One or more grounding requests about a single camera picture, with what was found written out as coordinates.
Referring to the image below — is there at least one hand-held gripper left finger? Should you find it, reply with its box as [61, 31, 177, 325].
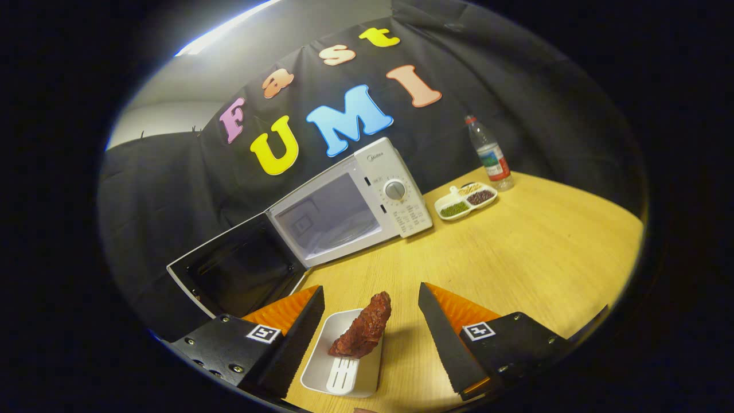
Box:
[168, 286, 325, 400]

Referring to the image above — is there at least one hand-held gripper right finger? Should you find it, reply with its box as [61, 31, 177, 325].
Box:
[417, 282, 569, 395]

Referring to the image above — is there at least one red-brown meat piece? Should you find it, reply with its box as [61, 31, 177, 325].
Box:
[328, 291, 392, 360]

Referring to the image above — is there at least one white toaster oven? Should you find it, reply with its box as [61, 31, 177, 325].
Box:
[166, 137, 434, 320]

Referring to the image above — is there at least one white rectangular plate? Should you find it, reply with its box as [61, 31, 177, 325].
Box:
[300, 308, 384, 399]

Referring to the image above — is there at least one white divided bean dish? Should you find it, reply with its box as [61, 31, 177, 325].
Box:
[434, 182, 498, 221]

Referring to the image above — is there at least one clear plastic water bottle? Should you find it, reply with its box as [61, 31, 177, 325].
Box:
[464, 115, 515, 191]

